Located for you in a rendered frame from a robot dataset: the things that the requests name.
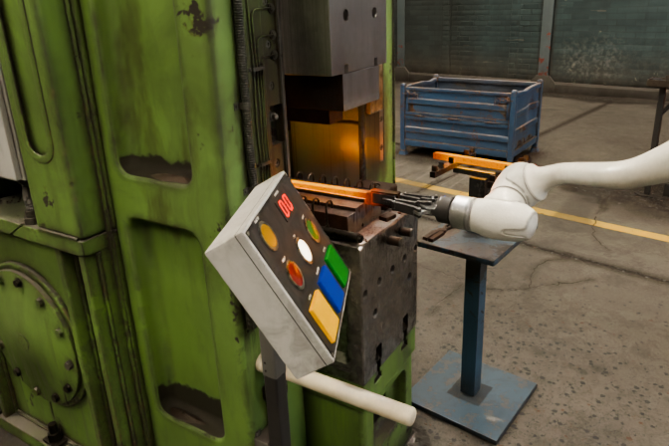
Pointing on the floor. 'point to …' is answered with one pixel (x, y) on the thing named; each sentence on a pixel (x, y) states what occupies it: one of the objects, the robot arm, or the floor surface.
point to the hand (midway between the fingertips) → (385, 198)
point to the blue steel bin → (471, 115)
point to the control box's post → (275, 394)
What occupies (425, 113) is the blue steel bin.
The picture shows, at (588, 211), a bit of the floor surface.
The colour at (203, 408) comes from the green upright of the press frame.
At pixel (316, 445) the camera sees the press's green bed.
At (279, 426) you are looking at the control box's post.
